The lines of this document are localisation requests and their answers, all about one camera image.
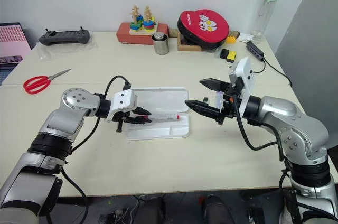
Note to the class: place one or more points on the clear plastic tray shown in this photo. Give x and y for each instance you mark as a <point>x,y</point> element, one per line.
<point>163,100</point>

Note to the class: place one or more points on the white crumpled tissue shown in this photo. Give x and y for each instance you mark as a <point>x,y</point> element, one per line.
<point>246,37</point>

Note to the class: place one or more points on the metal cylinder cup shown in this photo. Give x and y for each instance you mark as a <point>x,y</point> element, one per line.
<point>161,48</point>

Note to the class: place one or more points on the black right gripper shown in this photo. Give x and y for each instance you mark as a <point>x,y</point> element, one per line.
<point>232,107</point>

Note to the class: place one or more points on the red and black round case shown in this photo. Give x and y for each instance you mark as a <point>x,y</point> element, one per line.
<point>208,32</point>

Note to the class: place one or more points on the black handheld controller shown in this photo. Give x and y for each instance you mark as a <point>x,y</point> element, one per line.
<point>64,37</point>

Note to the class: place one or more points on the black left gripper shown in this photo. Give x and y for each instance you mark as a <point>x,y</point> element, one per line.
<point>119,121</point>

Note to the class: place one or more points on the black and yellow eraser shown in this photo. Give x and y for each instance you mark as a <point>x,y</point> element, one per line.
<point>229,55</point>

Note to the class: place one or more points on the laptop with pink screen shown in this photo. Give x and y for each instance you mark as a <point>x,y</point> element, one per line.
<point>10,39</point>

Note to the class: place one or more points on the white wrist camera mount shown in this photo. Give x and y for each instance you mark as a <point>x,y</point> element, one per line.
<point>123,101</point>
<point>245,76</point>

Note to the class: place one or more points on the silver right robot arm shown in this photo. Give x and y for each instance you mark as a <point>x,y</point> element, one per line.
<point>293,123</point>

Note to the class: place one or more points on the brown stone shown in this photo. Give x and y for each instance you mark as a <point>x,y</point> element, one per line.
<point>234,33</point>
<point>173,33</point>

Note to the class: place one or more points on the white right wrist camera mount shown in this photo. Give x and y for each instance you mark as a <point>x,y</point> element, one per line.
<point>245,76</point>

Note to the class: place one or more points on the wooden colourful stacking toy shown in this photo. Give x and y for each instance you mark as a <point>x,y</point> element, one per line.
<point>137,26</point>

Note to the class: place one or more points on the yellow toy block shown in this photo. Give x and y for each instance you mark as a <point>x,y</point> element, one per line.
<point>230,39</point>

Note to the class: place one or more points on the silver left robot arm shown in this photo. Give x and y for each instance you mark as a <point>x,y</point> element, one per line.
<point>75,100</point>

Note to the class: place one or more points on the clear plastic bag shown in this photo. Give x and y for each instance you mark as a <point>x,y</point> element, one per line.
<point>45,52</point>

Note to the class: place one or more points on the small metal weight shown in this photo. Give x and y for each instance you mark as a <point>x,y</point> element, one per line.
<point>159,36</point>

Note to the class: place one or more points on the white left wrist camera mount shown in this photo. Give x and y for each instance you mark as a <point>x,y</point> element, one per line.
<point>123,101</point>

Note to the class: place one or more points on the red capped white marker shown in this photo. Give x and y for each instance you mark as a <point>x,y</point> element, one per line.
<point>165,117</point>

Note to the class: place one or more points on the red cardboard box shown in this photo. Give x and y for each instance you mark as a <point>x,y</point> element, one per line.
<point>123,35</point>

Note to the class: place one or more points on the black usb hub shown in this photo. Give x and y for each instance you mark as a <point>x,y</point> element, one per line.
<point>255,50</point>

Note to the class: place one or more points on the wooden tray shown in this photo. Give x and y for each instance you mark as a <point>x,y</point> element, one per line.
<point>185,48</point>

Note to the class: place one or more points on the clear bottle green lid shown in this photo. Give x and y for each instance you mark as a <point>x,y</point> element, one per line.
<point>265,15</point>

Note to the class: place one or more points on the dark rounded shape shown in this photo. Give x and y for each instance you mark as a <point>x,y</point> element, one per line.
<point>217,210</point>

